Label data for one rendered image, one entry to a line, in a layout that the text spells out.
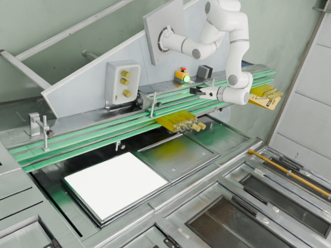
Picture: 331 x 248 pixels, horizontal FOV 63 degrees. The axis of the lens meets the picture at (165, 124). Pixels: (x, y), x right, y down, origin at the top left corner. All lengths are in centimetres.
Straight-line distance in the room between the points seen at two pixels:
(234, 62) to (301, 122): 646
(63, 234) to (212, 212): 86
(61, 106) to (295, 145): 692
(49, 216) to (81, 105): 88
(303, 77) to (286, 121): 118
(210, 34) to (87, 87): 70
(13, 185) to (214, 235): 86
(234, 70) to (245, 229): 74
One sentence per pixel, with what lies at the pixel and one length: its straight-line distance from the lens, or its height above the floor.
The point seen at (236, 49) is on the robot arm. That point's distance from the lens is 127.
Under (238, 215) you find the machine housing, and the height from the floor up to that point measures 165.
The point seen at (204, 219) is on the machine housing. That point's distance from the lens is 138.
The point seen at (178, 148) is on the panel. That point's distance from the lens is 171.
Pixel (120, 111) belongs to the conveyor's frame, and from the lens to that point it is 162.
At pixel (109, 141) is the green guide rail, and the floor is 95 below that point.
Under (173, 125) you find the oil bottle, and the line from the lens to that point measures 164.
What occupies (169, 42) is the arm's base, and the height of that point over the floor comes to 85.
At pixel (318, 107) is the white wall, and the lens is 744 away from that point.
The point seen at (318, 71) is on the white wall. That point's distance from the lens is 732.
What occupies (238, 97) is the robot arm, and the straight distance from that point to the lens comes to 127.
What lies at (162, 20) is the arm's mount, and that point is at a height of 78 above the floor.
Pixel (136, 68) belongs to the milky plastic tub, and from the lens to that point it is 160.
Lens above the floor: 193
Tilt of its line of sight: 33 degrees down
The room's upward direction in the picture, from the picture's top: 122 degrees clockwise
